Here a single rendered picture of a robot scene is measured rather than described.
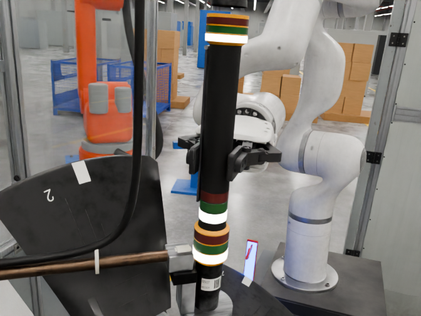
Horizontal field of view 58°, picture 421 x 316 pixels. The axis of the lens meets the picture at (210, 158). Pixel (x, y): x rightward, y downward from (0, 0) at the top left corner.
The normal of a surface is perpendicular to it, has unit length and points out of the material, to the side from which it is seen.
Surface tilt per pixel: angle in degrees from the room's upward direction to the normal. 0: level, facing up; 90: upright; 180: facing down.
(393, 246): 90
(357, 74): 90
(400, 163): 90
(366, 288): 5
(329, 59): 82
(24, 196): 54
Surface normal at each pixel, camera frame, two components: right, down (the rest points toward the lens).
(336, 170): -0.54, 0.19
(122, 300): 0.20, -0.33
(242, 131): 0.04, -0.89
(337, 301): 0.03, -0.97
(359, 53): -0.11, 0.31
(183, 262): 0.29, 0.33
